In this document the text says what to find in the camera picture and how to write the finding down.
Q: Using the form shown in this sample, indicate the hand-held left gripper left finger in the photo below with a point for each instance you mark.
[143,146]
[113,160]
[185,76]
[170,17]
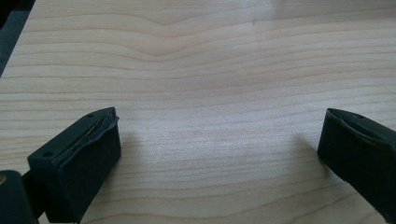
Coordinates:
[77,161]

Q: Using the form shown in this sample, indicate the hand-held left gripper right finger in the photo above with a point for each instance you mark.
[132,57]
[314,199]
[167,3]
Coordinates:
[358,152]

